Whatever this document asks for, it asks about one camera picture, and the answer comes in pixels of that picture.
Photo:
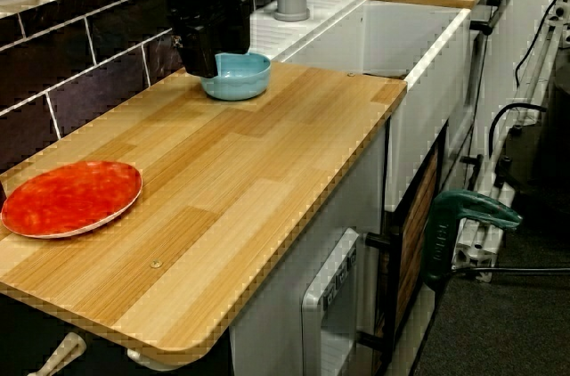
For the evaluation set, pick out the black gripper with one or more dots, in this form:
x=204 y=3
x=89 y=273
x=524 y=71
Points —
x=205 y=2

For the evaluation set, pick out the light blue bowl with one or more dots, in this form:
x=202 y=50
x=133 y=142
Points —
x=240 y=82

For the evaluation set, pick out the dark tile backsplash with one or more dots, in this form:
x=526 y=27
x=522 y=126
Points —
x=111 y=37

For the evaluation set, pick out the red plate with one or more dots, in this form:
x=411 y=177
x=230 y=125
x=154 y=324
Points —
x=71 y=200

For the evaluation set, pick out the white toy sink unit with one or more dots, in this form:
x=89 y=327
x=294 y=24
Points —
x=423 y=126

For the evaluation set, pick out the white oven door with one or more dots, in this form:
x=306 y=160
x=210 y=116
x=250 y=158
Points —
x=463 y=104

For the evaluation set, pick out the wooden slat crate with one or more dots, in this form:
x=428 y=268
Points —
x=416 y=224

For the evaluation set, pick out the white toy kitchen cabinet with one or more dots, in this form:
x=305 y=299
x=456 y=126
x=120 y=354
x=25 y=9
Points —
x=276 y=313

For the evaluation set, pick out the white toy dishwasher door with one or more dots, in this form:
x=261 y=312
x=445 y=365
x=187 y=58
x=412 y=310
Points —
x=329 y=304

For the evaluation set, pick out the green clamp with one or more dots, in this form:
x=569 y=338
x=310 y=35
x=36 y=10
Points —
x=438 y=251

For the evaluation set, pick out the white metal stand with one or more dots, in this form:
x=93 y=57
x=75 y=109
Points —
x=545 y=51

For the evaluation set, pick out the black metal rack frame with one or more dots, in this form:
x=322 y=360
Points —
x=392 y=296

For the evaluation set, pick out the white bracket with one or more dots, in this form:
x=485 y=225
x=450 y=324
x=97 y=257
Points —
x=151 y=360

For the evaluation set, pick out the silver aluminium frame rail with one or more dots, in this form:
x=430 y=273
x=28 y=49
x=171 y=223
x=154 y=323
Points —
x=472 y=255

